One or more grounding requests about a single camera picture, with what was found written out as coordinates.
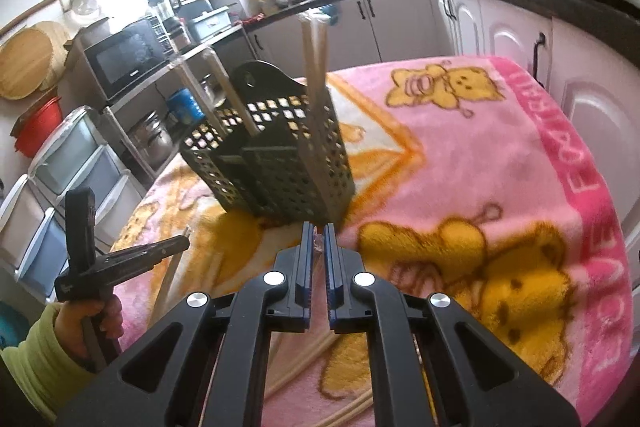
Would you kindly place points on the group of chopsticks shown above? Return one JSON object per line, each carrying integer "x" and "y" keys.
{"x": 305, "y": 364}

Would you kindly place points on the person's left hand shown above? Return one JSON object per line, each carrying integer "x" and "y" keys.
{"x": 72, "y": 327}

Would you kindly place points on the blue hanging bin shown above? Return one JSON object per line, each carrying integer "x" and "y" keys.
{"x": 334, "y": 11}

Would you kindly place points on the chopstick pair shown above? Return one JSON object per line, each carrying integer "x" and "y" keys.
{"x": 315, "y": 107}
{"x": 202, "y": 102}
{"x": 237, "y": 99}

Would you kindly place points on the blue canister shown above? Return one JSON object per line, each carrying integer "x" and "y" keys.
{"x": 182, "y": 107}

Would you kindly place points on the stack of steel pots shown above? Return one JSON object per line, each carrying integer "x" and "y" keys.
{"x": 152, "y": 137}

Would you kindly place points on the grey-blue plastic container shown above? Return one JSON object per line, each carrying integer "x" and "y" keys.
{"x": 210, "y": 24}

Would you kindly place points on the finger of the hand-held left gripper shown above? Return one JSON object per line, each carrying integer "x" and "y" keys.
{"x": 80, "y": 227}
{"x": 150, "y": 252}

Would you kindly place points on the black blender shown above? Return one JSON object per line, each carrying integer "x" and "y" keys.
{"x": 165, "y": 17}

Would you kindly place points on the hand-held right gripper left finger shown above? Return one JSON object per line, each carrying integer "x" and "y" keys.
{"x": 304, "y": 277}

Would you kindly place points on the pink printed blanket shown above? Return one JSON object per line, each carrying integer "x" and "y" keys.
{"x": 475, "y": 187}

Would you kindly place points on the teal plastic tub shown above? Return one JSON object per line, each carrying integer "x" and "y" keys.
{"x": 14, "y": 324}

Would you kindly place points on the round bamboo tray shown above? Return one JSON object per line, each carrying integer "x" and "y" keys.
{"x": 27, "y": 62}

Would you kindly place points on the black microwave oven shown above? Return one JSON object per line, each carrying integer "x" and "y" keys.
{"x": 127, "y": 59}

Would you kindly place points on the red plastic bucket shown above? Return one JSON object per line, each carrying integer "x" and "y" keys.
{"x": 37, "y": 127}

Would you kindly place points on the metal shelf rack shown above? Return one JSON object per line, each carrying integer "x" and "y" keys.
{"x": 200, "y": 52}

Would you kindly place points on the pastel plastic drawer tower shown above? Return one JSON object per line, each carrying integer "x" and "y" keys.
{"x": 65, "y": 187}

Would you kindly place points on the dark perforated utensil basket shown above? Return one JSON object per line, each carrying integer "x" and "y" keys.
{"x": 280, "y": 177}

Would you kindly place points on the white kitchen base cabinets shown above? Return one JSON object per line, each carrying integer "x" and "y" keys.
{"x": 500, "y": 27}

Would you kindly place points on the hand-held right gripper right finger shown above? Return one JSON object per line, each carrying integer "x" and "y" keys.
{"x": 332, "y": 277}

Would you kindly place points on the person's left forearm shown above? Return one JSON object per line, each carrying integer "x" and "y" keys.
{"x": 40, "y": 367}

